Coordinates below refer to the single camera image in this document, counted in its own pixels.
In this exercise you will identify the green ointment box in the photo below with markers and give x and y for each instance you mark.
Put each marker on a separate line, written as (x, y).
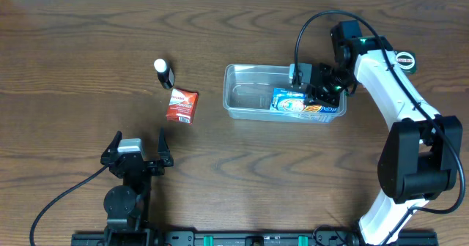
(406, 61)

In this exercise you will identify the black mounting rail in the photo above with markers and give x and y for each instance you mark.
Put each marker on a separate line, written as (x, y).
(227, 239)

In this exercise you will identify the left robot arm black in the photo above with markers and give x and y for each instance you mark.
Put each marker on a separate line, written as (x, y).
(127, 205)

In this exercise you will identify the blue fever patch box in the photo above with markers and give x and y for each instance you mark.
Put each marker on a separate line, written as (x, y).
(290, 101)

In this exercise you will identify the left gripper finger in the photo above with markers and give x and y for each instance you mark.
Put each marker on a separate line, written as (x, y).
(113, 146)
(163, 149)

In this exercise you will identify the clear plastic container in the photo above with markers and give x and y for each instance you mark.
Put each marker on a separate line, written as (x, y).
(248, 91)

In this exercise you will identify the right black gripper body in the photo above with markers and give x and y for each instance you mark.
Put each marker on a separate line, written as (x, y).
(324, 94)

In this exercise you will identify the black bottle white cap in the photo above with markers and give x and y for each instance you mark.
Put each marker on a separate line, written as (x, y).
(164, 73)

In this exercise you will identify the red Panadol box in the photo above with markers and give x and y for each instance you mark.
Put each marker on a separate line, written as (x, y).
(182, 106)

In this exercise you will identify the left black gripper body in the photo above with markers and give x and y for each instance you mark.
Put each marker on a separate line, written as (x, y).
(135, 162)

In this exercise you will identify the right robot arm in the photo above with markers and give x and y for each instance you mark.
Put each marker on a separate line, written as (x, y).
(420, 159)

